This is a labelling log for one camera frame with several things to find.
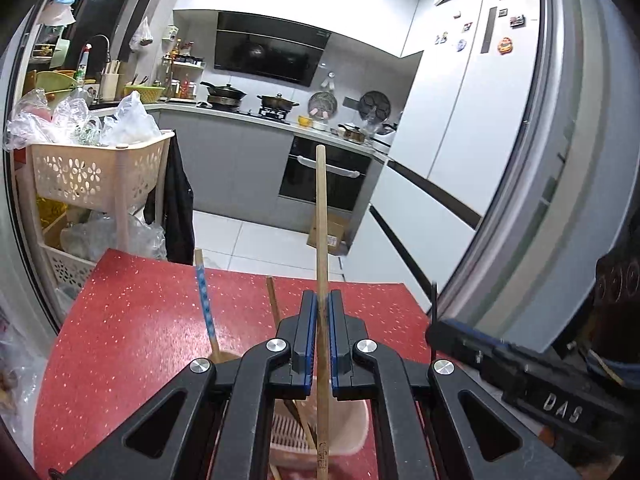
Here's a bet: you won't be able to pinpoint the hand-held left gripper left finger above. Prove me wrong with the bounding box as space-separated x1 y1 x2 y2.
47 290 318 480

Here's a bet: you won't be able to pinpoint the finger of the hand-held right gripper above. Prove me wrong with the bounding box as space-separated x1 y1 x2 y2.
426 318 506 377

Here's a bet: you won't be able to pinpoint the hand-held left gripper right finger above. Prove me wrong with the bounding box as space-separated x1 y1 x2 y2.
329 290 583 480

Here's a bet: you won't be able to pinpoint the plain wooden chopstick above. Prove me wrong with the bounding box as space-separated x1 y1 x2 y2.
315 145 332 480
265 275 321 452

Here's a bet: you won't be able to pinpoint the beige plastic utensil holder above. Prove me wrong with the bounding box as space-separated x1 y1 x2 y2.
207 350 373 463

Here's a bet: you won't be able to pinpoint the blue patterned wooden chopstick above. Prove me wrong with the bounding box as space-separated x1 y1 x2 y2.
194 248 223 363

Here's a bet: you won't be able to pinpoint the cardboard box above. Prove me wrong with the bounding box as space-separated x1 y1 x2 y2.
306 204 354 257

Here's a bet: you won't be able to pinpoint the black built-in oven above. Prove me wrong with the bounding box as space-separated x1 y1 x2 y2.
278 134 373 213

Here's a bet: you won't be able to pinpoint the grey kitchen counter cabinet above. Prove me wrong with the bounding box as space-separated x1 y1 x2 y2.
147 102 388 233

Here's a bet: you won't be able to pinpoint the black hanging cloth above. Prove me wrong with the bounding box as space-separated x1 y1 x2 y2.
145 130 196 266

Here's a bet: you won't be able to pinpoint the clear plastic bag in trolley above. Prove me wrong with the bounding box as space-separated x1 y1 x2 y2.
60 210 167 262

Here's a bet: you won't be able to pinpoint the white refrigerator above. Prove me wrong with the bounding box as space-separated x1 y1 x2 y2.
345 0 543 306

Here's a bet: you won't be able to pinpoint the round hanging steamer rack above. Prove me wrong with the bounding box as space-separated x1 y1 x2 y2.
307 91 338 120

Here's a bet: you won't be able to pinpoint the steel pot with lid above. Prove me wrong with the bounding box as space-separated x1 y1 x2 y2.
257 92 300 115

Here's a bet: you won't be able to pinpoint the round hanging divided pan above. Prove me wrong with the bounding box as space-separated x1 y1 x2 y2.
361 91 392 122

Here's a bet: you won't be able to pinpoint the black wok with lid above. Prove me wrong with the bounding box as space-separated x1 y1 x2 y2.
200 81 248 110

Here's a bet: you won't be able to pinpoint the beige flower-cutout basket trolley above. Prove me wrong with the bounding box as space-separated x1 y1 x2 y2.
22 130 176 306

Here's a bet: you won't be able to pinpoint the black range hood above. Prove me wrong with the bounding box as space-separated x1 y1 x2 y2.
214 11 332 87

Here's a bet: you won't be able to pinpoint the plastic bag of food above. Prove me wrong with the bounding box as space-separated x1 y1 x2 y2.
0 310 48 416

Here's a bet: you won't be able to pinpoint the group of fridge magnets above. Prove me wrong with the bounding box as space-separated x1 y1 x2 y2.
434 0 528 56

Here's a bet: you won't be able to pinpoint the green plastic basket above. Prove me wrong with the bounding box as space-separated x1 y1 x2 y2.
124 84 167 104

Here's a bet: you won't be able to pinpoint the beige knife block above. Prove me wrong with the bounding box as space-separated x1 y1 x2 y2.
99 60 124 102

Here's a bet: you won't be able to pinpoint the white upper kitchen cabinets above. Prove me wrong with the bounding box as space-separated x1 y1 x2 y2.
172 0 451 60

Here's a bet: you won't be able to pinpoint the clear crumpled plastic bag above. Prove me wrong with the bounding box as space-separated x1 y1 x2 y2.
4 87 101 151

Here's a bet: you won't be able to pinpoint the hanging white plastic bag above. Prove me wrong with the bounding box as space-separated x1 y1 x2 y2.
130 16 154 51

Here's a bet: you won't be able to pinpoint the curved kitchen faucet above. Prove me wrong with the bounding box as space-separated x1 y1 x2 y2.
80 35 111 68

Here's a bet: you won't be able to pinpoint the grey sliding door frame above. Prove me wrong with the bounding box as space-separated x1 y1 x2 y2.
0 0 640 358

